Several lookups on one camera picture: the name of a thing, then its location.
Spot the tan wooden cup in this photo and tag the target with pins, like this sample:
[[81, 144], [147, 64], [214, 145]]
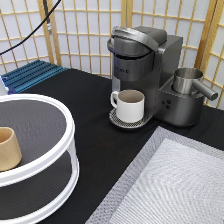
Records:
[[10, 153]]

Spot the blue ribbed metal block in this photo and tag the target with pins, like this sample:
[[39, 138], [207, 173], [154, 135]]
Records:
[[29, 75]]

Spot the grey woven placemat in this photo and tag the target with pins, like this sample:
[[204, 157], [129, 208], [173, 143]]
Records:
[[172, 180]]

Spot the grey coffee machine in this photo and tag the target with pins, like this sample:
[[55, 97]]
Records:
[[145, 59]]

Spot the white two-tier round shelf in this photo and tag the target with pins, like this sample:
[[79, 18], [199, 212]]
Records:
[[49, 169]]

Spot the white ceramic mug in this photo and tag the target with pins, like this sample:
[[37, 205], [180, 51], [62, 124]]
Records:
[[128, 104]]

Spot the steel milk frother jug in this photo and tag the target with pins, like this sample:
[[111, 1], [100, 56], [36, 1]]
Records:
[[187, 80]]

